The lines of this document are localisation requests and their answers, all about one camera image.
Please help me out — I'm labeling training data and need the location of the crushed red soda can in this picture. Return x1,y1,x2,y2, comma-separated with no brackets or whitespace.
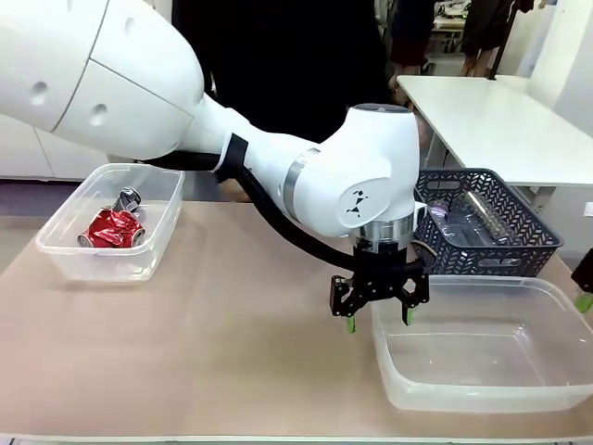
77,207,146,249

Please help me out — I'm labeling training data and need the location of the person's right hand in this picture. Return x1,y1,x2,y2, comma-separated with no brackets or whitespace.
220,178,254,204

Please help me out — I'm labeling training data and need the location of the black sleeved left arm cable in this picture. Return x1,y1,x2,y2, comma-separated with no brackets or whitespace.
152,149,427,275

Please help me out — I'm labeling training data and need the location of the white cabinet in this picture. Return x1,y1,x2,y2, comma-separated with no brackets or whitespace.
0,114,136,180

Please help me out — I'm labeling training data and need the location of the clear bottle with purple label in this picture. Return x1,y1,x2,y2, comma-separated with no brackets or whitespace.
424,198,458,234

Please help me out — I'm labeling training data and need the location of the white side table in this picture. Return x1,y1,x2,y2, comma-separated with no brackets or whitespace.
396,73,593,201

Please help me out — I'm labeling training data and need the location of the clear plastic bottle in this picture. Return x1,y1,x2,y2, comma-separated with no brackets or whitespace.
444,188,521,248

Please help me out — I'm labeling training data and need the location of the crushed black silver can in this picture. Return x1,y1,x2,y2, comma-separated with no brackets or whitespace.
110,186,145,215

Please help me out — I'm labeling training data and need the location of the person in black top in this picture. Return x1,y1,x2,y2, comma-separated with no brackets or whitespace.
170,0,396,204

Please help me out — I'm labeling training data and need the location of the black upright pole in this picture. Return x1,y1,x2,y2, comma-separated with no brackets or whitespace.
483,0,518,83

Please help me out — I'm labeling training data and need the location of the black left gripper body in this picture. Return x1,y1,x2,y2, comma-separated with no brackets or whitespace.
350,244,426,303

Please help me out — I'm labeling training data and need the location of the cluttered background desk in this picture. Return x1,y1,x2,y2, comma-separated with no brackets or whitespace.
430,0,470,32

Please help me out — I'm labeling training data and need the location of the clear plastic bin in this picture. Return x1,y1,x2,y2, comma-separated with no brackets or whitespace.
35,161,186,284
370,273,593,413

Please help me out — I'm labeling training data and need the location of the dark woven plastic basket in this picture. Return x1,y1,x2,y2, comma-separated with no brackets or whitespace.
412,168,566,278

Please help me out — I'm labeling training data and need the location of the person in dark jacket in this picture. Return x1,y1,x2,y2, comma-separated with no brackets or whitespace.
461,0,535,78

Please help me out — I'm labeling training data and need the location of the person in brown shorts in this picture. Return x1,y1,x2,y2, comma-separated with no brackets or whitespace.
390,0,435,76

